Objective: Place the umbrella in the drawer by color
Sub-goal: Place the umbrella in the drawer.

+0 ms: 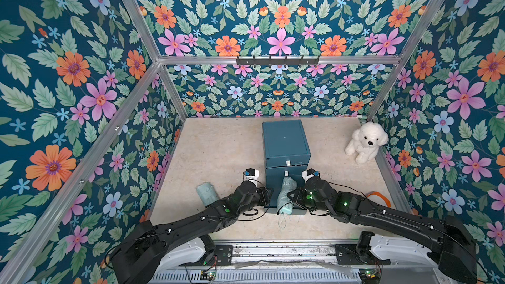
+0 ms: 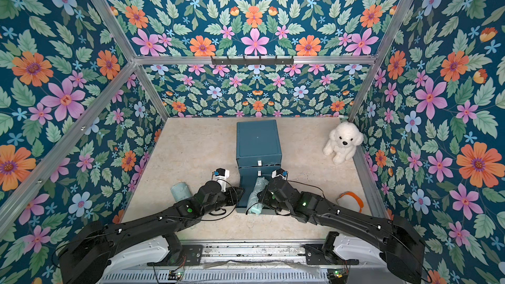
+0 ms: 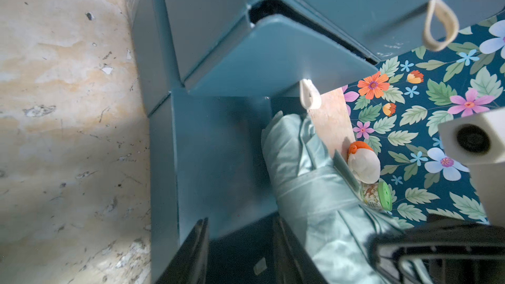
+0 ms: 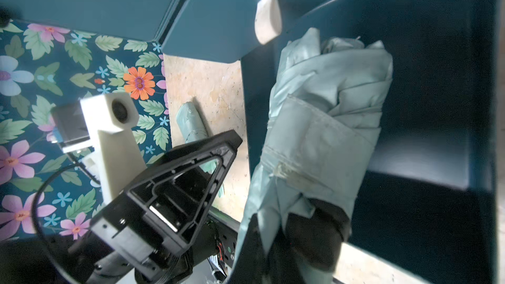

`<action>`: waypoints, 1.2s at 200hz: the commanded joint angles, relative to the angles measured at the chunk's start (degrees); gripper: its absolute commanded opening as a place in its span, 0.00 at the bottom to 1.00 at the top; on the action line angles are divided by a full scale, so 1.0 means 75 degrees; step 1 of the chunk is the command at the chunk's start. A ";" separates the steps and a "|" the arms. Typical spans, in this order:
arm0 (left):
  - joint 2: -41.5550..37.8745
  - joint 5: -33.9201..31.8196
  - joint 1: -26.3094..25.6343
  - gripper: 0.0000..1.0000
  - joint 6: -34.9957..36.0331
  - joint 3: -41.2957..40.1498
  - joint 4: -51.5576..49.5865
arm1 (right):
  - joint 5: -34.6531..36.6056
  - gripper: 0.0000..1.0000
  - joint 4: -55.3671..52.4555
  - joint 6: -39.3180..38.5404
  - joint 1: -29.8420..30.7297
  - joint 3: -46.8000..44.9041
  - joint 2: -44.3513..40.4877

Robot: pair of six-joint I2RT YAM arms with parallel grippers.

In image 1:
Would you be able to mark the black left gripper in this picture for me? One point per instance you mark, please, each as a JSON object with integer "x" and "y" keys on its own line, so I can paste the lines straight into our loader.
{"x": 263, "y": 200}

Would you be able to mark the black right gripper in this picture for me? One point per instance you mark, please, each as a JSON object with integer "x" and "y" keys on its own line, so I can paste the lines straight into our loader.
{"x": 298, "y": 195}

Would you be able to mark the mint green umbrella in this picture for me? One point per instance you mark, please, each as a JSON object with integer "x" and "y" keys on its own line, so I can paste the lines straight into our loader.
{"x": 207, "y": 194}
{"x": 284, "y": 204}

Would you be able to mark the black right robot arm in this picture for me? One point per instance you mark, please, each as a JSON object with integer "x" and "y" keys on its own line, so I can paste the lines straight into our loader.
{"x": 451, "y": 246}

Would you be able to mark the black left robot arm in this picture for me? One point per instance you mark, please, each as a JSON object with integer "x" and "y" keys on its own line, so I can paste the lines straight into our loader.
{"x": 137, "y": 257}

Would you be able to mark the teal drawer cabinet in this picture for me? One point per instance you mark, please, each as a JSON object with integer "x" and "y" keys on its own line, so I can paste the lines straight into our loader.
{"x": 286, "y": 155}

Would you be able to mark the white plush dog toy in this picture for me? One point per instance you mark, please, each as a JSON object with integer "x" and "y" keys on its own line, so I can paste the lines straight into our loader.
{"x": 366, "y": 142}

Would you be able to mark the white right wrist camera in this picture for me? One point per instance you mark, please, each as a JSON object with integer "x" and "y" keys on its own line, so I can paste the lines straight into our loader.
{"x": 309, "y": 173}

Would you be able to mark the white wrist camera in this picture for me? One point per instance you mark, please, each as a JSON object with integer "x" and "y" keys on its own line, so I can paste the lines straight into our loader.
{"x": 251, "y": 174}
{"x": 309, "y": 173}

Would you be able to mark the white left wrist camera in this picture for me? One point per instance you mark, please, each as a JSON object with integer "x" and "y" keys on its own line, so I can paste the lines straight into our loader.
{"x": 251, "y": 174}

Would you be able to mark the aluminium front rail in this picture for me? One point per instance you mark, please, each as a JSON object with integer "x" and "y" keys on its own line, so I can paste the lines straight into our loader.
{"x": 286, "y": 262}

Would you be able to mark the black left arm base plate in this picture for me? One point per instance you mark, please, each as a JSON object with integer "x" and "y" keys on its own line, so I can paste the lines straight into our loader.
{"x": 221, "y": 255}

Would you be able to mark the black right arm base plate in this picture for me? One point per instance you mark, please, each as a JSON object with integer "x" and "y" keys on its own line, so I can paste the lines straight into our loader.
{"x": 347, "y": 255}

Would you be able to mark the black wall hook rail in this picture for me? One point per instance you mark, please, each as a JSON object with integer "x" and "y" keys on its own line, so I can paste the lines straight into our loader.
{"x": 282, "y": 60}

